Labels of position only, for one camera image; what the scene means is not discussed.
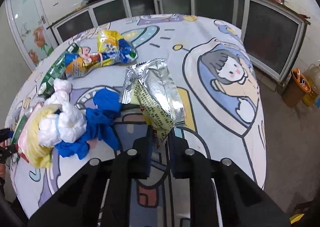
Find blue glove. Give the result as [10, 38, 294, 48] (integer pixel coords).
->
[55, 88, 122, 159]

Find white tissue bundle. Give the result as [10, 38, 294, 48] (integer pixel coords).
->
[37, 78, 87, 147]

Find silver yellow foil snack wrapper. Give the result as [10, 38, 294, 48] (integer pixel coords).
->
[120, 58, 185, 148]

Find blue yellow snack bag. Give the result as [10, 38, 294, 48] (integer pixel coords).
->
[64, 29, 138, 78]

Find kitchen counter cabinet glass doors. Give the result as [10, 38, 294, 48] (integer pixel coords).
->
[50, 0, 308, 83]

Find pink snack packet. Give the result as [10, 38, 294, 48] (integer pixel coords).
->
[11, 102, 43, 163]

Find cartoon print tablecloth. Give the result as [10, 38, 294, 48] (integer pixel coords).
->
[5, 14, 266, 226]

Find brown waste bin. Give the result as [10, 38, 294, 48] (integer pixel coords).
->
[281, 68, 311, 108]

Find green snack wrapper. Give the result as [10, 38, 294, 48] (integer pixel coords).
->
[38, 42, 79, 98]

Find large cooking oil jug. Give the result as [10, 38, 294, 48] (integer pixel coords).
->
[302, 64, 319, 107]

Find flower painted glass door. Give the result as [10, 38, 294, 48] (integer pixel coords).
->
[4, 0, 58, 71]

